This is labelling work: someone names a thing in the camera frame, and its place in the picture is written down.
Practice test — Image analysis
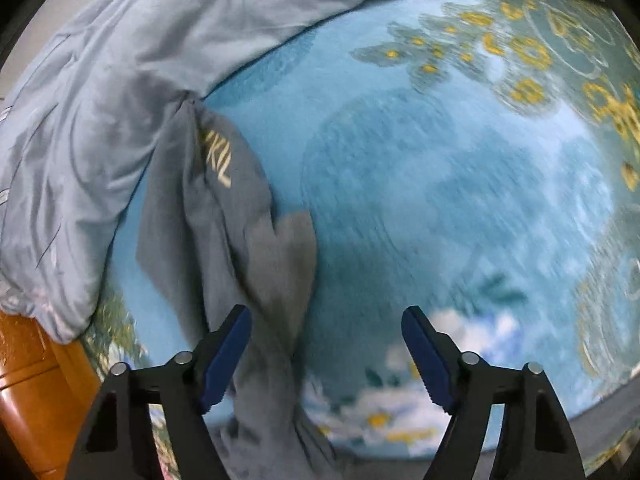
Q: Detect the light blue floral quilt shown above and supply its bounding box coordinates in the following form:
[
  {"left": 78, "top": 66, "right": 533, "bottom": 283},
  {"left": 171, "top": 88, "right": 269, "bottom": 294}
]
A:
[{"left": 0, "top": 0, "right": 606, "bottom": 345}]

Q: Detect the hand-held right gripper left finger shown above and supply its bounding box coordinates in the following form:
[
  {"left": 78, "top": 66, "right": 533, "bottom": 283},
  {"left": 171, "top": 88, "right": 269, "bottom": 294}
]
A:
[{"left": 65, "top": 304, "right": 253, "bottom": 480}]

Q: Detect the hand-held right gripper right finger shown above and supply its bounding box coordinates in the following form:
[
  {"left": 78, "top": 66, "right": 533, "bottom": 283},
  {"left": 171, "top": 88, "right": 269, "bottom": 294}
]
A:
[{"left": 401, "top": 305, "right": 587, "bottom": 480}]

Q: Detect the grey-blue garment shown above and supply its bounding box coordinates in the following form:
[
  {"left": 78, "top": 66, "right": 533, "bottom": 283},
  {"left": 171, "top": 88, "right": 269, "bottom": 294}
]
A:
[{"left": 136, "top": 100, "right": 341, "bottom": 480}]

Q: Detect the blue floral blanket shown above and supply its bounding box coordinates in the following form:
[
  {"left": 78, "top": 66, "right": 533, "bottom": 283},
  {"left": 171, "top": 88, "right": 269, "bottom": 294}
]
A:
[{"left": 80, "top": 0, "right": 640, "bottom": 480}]

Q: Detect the orange wooden bed frame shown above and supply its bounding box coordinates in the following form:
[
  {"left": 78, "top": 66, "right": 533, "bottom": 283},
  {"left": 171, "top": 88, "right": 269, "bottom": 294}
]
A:
[{"left": 0, "top": 310, "right": 103, "bottom": 480}]

